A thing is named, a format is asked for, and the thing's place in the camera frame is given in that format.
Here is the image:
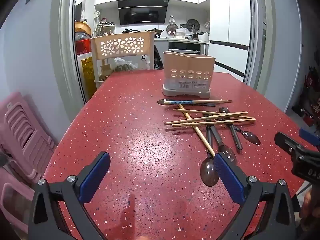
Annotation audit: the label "clear plastic bag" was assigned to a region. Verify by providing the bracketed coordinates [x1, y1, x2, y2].
[114, 57, 138, 71]

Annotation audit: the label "spice rack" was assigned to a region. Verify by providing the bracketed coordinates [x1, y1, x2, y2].
[96, 21, 117, 36]

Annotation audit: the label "black wok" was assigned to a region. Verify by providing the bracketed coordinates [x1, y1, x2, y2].
[149, 27, 165, 37]

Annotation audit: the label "black chopstick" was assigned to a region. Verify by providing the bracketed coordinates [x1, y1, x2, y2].
[219, 107, 243, 150]

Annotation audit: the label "blue patterned chopstick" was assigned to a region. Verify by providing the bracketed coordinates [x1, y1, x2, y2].
[165, 100, 233, 105]

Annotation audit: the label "brown plastic spoon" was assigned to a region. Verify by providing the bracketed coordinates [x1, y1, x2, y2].
[215, 117, 261, 146]
[200, 115, 220, 187]
[210, 125, 237, 165]
[157, 99, 216, 107]

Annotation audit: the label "pink plastic chair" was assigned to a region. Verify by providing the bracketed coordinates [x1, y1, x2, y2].
[0, 167, 37, 234]
[0, 91, 58, 183]

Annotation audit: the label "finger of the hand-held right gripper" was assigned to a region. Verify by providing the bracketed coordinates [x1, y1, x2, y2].
[299, 128, 320, 153]
[274, 131, 304, 156]

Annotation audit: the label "dark red decorations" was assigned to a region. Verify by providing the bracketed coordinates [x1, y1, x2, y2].
[292, 66, 320, 128]

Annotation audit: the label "person's right hand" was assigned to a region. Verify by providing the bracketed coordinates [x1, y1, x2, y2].
[300, 187, 320, 230]

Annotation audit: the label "red plastic basin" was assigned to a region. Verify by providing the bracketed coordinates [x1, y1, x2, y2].
[75, 39, 92, 55]

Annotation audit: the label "white refrigerator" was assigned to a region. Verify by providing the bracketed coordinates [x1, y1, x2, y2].
[209, 0, 252, 82]

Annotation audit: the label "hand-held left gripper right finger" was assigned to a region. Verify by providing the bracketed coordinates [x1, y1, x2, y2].
[213, 152, 304, 240]

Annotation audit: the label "black built-in oven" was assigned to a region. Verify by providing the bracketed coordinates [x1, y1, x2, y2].
[168, 41, 202, 55]

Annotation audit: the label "wooden chopstick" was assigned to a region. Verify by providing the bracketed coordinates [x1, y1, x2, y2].
[172, 117, 256, 128]
[173, 108, 235, 116]
[178, 104, 216, 157]
[164, 111, 248, 126]

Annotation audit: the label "black range hood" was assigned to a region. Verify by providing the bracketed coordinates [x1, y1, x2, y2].
[117, 0, 169, 26]

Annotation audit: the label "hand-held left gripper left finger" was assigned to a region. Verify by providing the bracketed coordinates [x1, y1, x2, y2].
[28, 151, 111, 240]

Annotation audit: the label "beige plastic utensil holder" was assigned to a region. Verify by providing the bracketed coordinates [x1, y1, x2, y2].
[162, 51, 216, 98]

